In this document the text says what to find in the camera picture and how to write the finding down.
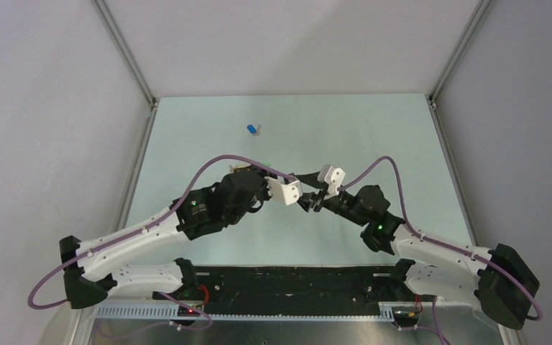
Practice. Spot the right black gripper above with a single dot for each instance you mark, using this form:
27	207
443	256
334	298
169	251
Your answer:
310	199

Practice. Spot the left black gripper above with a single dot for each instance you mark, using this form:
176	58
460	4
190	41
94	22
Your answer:
265	195

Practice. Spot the key with blue tag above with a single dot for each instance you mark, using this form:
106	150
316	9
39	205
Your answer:
254	130

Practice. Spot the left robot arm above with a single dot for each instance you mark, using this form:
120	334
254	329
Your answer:
102	268

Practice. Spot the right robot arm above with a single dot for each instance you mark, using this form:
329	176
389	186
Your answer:
496	281

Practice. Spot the key with yellow tag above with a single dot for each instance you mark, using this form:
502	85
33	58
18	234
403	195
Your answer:
234	168

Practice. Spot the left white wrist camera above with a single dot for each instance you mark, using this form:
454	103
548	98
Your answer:
283	192

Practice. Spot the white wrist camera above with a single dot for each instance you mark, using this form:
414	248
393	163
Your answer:
283	192
333	177

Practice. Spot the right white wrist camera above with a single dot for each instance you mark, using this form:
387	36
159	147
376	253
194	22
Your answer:
333	177

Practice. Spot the white slotted cable duct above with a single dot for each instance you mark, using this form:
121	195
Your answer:
162	312

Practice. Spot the left aluminium frame post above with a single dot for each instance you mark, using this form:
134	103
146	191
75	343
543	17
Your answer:
120	43

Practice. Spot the aluminium frame post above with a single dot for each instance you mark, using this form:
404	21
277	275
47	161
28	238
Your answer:
120	43
471	30

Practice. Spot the right aluminium frame post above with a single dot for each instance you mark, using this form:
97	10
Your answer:
471	30

